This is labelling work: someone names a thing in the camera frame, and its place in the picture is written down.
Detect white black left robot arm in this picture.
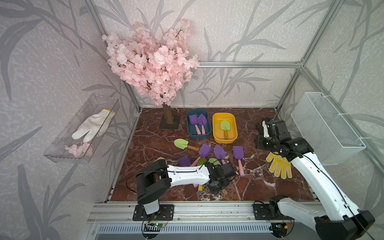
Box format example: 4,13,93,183
135,158,236,217

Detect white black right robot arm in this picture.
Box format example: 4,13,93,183
255,119,376,240

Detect yellow storage box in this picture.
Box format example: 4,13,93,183
213,113,238,144

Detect dark teal storage box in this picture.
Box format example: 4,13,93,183
186,109,212,140

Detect pink blossoms in box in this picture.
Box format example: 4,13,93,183
65,142,93,159

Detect yellow dotted work glove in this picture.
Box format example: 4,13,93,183
266,153,293,180

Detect right circuit board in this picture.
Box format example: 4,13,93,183
270,223,292,231

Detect circuit board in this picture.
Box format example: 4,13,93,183
143,223,168,232
270,223,292,231

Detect left circuit board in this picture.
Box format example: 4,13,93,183
143,223,168,232

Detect pink artificial blossom tree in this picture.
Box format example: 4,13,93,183
102,19,200,127

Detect white cotton glove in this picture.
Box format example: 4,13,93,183
72,109,116,143

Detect purple pointed shovel pink handle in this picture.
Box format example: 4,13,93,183
214,144,227,165

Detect green shovel yellow handle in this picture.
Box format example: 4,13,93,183
197,158,207,194

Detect purple square shovel pink handle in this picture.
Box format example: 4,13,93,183
191,144,212,167

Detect white wire mesh basket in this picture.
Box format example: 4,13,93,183
291,92,366,166

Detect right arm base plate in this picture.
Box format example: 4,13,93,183
253,201,294,223

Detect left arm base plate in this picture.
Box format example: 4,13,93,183
133,204,175,222

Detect aluminium front rail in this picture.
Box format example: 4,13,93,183
86,201,340,225

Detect clear acrylic wall box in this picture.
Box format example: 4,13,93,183
43,94,121,164

